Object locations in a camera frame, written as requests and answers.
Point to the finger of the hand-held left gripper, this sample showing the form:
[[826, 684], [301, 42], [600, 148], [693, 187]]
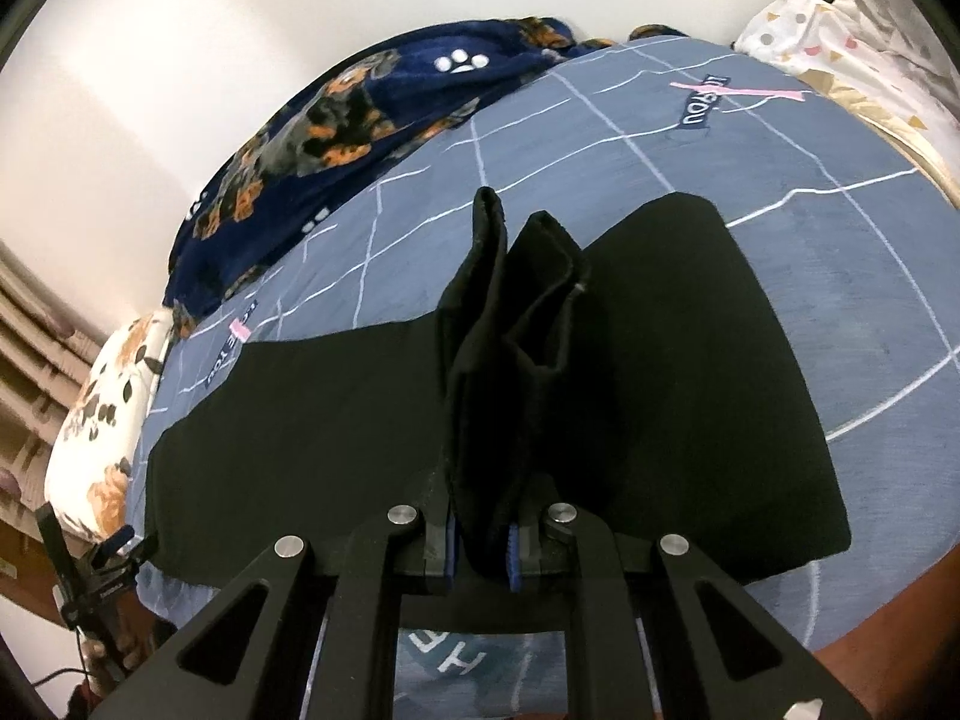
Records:
[[120, 549]]

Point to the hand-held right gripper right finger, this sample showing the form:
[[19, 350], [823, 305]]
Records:
[[516, 556]]

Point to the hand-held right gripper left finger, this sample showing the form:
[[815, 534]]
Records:
[[439, 540]]

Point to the black pants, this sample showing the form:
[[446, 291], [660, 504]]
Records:
[[675, 390]]

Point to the white floral pillow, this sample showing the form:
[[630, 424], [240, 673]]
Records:
[[97, 427]]

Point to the brown bedside furniture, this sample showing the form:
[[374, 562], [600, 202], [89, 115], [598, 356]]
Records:
[[30, 390]]

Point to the blue grid bedsheet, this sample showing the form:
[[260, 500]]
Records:
[[825, 277]]

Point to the navy dog print blanket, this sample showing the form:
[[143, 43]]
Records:
[[337, 112]]

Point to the white dotted quilt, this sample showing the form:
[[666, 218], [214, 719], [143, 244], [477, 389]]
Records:
[[885, 52]]

